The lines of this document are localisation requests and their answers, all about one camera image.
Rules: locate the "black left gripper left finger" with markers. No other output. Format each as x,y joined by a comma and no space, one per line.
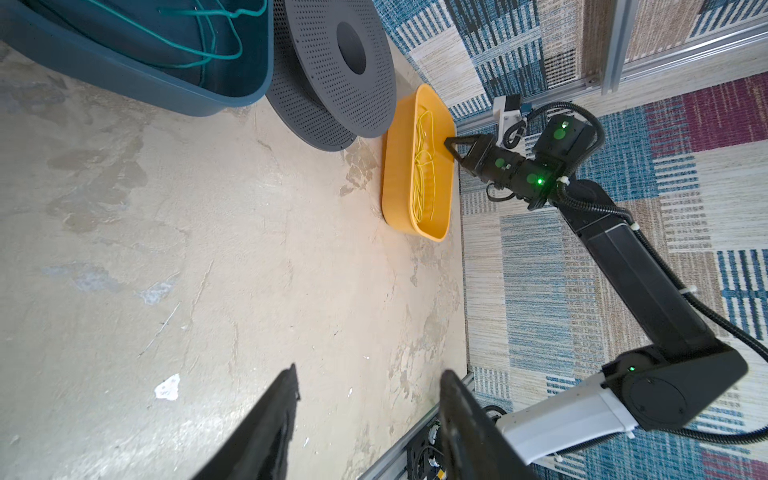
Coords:
258,448

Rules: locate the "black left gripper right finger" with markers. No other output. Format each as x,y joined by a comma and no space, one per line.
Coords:
472,446

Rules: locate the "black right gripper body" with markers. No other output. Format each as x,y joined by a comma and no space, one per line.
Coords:
510,175

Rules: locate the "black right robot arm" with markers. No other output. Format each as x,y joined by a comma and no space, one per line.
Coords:
661,387

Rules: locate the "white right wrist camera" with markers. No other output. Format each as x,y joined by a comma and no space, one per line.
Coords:
511,122

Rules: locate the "teal plastic bin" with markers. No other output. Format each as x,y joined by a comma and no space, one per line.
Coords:
195,58

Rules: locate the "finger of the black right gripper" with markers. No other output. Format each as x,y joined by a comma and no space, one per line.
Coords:
473,161
469,145

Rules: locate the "grey perforated cable spool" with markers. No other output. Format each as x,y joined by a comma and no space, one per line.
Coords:
334,76

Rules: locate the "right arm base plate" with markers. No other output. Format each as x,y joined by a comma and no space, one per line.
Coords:
424,455

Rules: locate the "yellow plastic bin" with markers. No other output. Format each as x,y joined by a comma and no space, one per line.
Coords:
418,170

